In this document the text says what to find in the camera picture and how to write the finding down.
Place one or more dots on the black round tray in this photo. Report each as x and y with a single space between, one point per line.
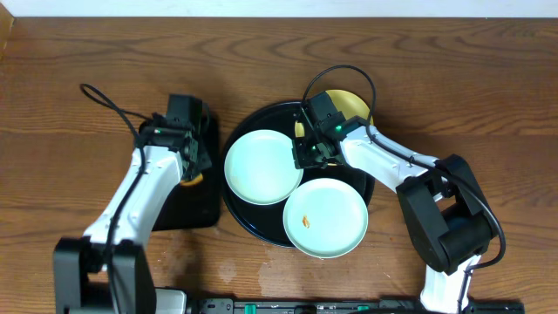
265 222

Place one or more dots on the yellow plate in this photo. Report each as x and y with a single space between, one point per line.
352 107

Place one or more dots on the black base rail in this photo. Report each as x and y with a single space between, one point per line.
230 306

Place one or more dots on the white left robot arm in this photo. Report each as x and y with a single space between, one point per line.
105 270

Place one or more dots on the black rectangular tray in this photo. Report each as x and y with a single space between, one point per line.
196 205

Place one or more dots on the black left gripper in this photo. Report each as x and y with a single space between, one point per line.
203 160

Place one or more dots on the orange green scrub sponge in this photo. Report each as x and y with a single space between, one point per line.
189 182

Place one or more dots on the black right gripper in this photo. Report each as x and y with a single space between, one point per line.
301 160

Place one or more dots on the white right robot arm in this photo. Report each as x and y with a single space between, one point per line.
447 217

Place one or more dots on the mint plate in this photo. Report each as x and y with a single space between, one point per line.
259 167
325 218

